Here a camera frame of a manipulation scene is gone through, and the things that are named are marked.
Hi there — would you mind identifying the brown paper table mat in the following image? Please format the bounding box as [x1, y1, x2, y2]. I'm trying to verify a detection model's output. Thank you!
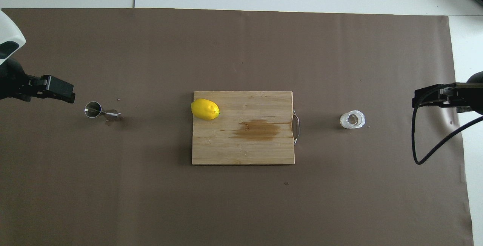
[0, 8, 474, 246]

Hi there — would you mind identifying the steel double jigger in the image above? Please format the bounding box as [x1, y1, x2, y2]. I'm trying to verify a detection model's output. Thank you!
[84, 101, 123, 121]

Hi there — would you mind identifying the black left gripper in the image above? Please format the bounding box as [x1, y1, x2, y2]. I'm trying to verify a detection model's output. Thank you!
[0, 57, 76, 104]

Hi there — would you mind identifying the clear textured glass cup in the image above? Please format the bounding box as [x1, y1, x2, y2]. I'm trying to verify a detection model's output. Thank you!
[340, 110, 366, 129]

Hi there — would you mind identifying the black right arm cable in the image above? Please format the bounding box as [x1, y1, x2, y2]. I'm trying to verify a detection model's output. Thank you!
[411, 86, 483, 165]

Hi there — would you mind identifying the yellow lemon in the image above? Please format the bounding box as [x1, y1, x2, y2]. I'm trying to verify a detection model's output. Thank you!
[191, 98, 220, 121]

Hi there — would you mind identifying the wooden cutting board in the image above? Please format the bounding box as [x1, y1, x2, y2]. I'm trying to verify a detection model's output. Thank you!
[192, 91, 300, 165]

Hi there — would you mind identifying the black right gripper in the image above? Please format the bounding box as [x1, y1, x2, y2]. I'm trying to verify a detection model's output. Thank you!
[412, 71, 483, 115]

